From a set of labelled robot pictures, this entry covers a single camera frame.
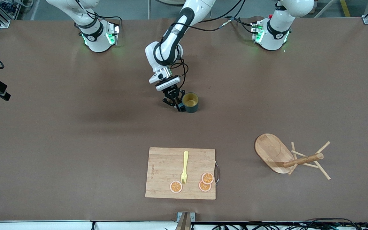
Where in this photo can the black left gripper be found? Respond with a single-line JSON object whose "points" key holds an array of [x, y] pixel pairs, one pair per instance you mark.
{"points": [[171, 93]]}

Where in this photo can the teal cup yellow inside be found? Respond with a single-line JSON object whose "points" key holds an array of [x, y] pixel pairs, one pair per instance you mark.
{"points": [[192, 109]]}

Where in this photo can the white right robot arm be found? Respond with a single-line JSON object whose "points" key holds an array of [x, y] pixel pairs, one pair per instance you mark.
{"points": [[96, 41]]}

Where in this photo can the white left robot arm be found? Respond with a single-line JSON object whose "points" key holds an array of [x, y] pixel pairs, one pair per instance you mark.
{"points": [[168, 48]]}

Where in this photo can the wooden cup rack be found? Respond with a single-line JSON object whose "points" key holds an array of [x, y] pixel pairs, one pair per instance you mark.
{"points": [[270, 150]]}

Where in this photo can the yellow plastic fork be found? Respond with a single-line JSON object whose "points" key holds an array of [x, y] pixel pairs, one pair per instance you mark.
{"points": [[185, 159]]}

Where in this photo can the wooden cutting board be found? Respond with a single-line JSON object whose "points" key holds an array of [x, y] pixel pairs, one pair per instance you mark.
{"points": [[164, 169]]}

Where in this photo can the orange slice toy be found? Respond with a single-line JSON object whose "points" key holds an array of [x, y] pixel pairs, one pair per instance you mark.
{"points": [[207, 178], [203, 187], [176, 187]]}

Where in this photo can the metal stand legs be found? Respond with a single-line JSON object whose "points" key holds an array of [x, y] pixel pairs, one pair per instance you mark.
{"points": [[149, 9]]}

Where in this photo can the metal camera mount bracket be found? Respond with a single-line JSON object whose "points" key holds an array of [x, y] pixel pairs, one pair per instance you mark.
{"points": [[185, 220]]}

